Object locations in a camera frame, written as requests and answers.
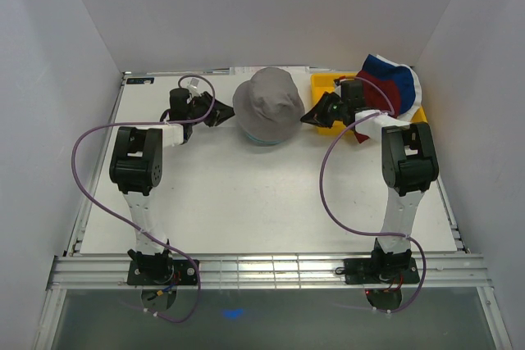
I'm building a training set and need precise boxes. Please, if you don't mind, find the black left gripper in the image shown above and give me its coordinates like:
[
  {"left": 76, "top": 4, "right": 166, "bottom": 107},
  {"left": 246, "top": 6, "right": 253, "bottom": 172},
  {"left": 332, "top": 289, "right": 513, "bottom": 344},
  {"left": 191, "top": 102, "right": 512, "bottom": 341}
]
[{"left": 186, "top": 91, "right": 237, "bottom": 128}]

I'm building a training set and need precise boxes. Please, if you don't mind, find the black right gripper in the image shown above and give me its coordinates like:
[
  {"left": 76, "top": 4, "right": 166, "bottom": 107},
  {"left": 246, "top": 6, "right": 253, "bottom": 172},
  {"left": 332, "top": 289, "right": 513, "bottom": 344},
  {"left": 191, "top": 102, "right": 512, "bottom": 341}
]
[{"left": 301, "top": 92, "right": 348, "bottom": 129}]

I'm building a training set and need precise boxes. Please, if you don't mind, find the teal bucket hat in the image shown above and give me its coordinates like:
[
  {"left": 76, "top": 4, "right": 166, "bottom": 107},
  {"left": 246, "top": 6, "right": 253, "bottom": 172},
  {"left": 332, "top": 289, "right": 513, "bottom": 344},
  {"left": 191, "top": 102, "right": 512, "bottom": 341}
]
[{"left": 244, "top": 132, "right": 282, "bottom": 146}]

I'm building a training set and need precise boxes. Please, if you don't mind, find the maroon bucket hat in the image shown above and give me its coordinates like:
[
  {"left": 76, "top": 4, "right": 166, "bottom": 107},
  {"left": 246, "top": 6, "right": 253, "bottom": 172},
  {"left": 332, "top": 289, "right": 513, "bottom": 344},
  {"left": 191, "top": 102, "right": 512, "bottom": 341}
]
[{"left": 357, "top": 70, "right": 402, "bottom": 118}]

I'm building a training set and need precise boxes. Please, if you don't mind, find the grey bucket hat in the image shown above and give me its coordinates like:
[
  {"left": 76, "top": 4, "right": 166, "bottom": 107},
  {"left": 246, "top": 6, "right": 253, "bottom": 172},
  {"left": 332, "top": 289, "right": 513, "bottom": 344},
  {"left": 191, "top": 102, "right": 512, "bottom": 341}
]
[{"left": 232, "top": 67, "right": 305, "bottom": 143}]

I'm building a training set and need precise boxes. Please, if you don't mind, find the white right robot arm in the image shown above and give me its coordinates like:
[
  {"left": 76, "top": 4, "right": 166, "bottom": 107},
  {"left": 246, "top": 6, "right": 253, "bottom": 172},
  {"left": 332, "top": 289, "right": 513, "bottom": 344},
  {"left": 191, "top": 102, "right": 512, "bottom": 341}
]
[{"left": 300, "top": 75, "right": 439, "bottom": 282}]

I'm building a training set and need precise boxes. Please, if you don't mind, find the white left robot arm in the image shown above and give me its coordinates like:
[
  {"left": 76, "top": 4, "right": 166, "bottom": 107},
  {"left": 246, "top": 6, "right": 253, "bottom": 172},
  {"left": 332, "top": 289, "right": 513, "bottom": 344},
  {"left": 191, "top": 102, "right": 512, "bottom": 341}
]
[{"left": 109, "top": 88, "right": 235, "bottom": 284}]

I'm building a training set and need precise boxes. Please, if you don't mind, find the yellow plastic tray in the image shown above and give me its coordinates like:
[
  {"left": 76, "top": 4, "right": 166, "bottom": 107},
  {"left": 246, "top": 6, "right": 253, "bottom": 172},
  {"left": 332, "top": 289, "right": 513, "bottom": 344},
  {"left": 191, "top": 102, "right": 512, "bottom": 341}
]
[{"left": 310, "top": 72, "right": 427, "bottom": 136}]

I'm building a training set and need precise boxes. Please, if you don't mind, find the white bucket hat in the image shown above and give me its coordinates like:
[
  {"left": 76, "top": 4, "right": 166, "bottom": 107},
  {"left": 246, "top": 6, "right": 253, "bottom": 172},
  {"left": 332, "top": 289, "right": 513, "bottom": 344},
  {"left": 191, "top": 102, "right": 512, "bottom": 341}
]
[{"left": 376, "top": 54, "right": 422, "bottom": 121}]

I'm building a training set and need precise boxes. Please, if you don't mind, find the blue bucket hat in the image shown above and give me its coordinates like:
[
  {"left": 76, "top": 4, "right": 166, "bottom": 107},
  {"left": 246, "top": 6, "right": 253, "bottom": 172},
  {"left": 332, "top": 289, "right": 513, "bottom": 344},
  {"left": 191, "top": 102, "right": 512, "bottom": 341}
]
[{"left": 357, "top": 54, "right": 416, "bottom": 116}]

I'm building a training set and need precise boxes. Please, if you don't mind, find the blue label sticker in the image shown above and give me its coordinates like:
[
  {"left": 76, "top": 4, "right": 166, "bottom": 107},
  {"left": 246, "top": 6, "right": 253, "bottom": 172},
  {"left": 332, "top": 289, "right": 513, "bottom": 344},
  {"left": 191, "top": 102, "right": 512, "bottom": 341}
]
[{"left": 126, "top": 77, "right": 154, "bottom": 84}]

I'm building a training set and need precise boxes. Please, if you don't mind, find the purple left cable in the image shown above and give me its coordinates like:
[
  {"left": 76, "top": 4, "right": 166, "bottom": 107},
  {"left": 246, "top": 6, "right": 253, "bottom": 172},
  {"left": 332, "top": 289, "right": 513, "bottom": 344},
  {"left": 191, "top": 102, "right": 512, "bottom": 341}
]
[{"left": 71, "top": 75, "right": 217, "bottom": 325}]

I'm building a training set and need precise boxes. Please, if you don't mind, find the purple cable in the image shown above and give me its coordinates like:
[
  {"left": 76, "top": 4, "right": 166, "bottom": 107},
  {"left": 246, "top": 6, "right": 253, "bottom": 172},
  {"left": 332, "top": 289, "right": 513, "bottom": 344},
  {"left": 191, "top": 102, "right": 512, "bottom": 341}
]
[
  {"left": 319, "top": 77, "right": 427, "bottom": 315},
  {"left": 71, "top": 75, "right": 217, "bottom": 325}
]

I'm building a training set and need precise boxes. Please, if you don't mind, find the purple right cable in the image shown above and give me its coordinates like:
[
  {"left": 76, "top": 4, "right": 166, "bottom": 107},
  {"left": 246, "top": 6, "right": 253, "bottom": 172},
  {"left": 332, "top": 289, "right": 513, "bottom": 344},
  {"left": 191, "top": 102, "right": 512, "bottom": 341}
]
[{"left": 319, "top": 77, "right": 427, "bottom": 315}]

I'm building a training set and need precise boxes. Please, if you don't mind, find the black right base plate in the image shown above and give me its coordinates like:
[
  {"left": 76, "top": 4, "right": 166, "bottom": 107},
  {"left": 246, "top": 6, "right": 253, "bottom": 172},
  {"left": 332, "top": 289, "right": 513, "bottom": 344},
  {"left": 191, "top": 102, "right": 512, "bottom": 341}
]
[{"left": 335, "top": 257, "right": 420, "bottom": 284}]

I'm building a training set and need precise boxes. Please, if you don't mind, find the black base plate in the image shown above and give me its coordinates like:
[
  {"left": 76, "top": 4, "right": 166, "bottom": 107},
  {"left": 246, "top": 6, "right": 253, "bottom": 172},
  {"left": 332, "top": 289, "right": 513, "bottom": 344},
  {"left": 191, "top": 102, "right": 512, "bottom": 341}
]
[
  {"left": 335, "top": 257, "right": 420, "bottom": 284},
  {"left": 126, "top": 259, "right": 198, "bottom": 286}
]

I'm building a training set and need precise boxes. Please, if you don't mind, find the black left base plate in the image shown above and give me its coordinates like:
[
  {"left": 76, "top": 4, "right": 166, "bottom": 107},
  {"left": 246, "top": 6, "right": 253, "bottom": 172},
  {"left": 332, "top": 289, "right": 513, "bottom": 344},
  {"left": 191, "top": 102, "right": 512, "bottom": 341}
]
[{"left": 126, "top": 259, "right": 198, "bottom": 286}]

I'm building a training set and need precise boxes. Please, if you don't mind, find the aluminium frame rail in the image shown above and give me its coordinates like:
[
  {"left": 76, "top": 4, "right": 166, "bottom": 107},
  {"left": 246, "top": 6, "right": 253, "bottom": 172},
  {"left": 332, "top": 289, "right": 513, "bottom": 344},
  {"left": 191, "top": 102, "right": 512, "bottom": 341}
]
[{"left": 48, "top": 252, "right": 492, "bottom": 290}]

